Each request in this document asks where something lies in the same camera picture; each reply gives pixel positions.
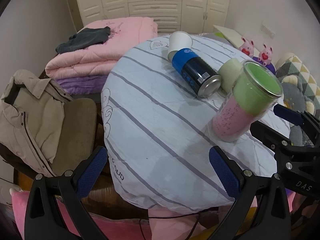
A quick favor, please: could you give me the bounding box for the cream white wardrobe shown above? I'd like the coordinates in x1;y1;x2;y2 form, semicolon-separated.
76;0;230;34

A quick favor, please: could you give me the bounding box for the pale green paper cup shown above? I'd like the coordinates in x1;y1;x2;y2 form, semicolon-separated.
217;59;242;93

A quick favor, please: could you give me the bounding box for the purple folded blanket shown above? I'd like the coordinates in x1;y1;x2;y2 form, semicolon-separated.
56;75;108;95

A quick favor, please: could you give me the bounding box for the pink bunny toy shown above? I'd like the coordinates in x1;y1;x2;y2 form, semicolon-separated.
258;43;273;67
238;37;254;58

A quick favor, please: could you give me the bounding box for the white board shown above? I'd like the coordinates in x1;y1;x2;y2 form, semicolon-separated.
213;25;244;48

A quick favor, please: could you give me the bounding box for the right pink bunny toy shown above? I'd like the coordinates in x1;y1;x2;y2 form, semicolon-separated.
258;43;273;67

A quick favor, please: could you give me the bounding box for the pink green clear cup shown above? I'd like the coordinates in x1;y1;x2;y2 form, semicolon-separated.
212;60;283;142

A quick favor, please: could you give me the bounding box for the dark grey garment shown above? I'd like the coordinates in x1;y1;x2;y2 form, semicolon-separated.
55;27;111;54

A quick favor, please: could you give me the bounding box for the blue black cool towel can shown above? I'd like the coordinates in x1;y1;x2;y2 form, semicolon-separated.
171;48;222;98

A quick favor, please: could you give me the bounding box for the geometric pattern pillow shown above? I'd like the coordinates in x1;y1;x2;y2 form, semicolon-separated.
276;53;319;119

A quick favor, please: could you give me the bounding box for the grey paw plush cushion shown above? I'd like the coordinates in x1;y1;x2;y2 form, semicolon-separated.
281;75;315;146

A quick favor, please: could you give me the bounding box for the left pink bunny toy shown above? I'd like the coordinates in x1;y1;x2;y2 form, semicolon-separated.
238;37;254;58

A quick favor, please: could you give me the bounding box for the striped white round cushion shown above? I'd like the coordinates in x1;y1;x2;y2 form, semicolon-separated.
101;36;277;214

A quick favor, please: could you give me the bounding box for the wall socket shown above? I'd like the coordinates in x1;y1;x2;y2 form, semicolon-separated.
260;23;276;39

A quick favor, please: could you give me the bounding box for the white paper cup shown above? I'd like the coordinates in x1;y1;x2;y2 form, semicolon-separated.
168;31;193;62

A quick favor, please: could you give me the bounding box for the black cable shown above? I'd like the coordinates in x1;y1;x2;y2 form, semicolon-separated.
138;205;221;240

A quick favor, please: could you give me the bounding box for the beige jacket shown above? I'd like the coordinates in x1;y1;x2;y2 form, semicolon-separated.
1;69;73;177

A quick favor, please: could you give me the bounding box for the pink folded quilt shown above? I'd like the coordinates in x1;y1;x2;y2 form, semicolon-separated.
45;17;158;80

